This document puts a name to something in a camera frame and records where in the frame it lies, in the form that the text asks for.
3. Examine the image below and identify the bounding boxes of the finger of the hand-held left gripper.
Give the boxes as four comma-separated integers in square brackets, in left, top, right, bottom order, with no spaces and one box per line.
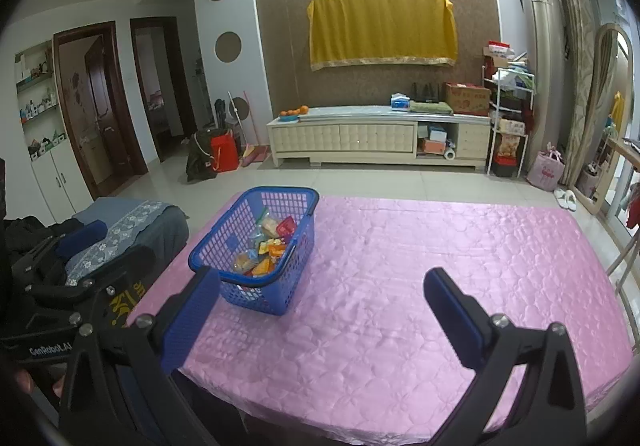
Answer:
[30,245,157,324]
[10,220,108,279]

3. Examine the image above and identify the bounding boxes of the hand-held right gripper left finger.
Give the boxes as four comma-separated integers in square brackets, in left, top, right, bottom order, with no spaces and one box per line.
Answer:
[59,266,223,446]

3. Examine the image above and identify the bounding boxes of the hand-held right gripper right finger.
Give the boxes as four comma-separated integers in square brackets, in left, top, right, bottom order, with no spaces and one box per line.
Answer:
[422,267,588,446]

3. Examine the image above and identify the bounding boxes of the blue plastic basket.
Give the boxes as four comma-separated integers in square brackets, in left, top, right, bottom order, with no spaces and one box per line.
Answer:
[188,186,321,317]

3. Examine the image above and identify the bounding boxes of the pile of assorted snacks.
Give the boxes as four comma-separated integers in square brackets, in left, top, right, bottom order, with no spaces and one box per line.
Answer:
[232,208,297,277]

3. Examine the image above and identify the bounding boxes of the grey-blue covered chair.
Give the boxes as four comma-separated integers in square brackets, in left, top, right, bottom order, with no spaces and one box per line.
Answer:
[65,197,191,327]

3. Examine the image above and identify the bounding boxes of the dark cloth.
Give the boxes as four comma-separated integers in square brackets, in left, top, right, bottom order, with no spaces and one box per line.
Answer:
[0,215,83,267]

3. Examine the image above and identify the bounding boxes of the pink quilted tablecloth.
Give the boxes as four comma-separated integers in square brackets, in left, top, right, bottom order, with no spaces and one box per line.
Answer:
[127,193,636,446]

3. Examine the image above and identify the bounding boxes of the black bag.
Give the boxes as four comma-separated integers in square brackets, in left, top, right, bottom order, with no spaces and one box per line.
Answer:
[186,128,218,183]

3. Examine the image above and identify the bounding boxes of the dark wooden door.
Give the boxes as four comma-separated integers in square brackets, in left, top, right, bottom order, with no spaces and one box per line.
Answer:
[52,22,148,201]

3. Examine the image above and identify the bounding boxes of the red paper bag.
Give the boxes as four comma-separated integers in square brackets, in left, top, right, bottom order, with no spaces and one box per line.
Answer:
[210,133,239,173]

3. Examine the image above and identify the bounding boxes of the red and black box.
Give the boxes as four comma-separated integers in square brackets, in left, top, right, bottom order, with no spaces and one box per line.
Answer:
[492,156,521,177]

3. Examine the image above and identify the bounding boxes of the pink tote bag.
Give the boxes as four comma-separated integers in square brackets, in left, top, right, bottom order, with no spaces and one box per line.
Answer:
[526,143,566,191]

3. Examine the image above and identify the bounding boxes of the dark wooden doorframe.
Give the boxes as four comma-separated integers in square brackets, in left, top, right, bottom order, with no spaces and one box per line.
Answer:
[130,16,198,163]

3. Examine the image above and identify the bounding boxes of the yellow printed snack bag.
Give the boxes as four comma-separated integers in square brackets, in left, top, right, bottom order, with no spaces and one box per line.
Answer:
[497,133,521,157]

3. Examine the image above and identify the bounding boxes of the white pole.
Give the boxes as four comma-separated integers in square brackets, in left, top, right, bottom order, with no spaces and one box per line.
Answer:
[226,90,248,159]

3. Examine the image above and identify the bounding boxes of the white metal rack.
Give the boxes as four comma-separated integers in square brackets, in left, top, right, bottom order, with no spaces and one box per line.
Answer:
[481,63,536,179]

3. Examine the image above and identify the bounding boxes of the cream TV cabinet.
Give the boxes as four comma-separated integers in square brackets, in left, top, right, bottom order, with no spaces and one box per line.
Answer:
[266,104,493,171]

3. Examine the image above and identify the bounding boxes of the green cushion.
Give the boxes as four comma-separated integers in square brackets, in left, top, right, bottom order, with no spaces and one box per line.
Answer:
[407,100,454,117]

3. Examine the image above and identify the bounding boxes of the brown cardboard box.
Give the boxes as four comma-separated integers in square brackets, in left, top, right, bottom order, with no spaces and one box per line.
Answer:
[444,82,492,117]

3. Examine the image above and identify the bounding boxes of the row of dark bottles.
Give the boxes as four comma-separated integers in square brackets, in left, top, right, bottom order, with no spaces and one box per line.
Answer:
[411,82,441,103]

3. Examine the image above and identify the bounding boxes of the red gift box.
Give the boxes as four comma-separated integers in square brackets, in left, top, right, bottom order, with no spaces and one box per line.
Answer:
[482,42,516,69]

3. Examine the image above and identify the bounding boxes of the silver standing air conditioner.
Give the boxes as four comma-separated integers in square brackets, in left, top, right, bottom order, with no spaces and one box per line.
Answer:
[517,0,568,187]

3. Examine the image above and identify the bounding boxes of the arched standing mirror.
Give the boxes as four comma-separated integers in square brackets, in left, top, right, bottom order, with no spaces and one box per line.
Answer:
[575,23,635,217]

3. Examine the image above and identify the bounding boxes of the patterned beige curtain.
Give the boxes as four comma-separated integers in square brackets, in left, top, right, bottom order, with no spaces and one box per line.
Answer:
[537,0,608,187]

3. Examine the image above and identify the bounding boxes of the white wall cabinet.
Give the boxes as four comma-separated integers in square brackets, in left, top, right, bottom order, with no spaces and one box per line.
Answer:
[14,40,93,227]

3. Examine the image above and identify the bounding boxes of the red handled broom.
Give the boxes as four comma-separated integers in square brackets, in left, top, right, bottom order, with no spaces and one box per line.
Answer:
[240,90,268,167]

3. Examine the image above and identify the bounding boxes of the yellow wall cloth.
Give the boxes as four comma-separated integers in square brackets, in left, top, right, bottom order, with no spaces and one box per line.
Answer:
[306,0,458,72]

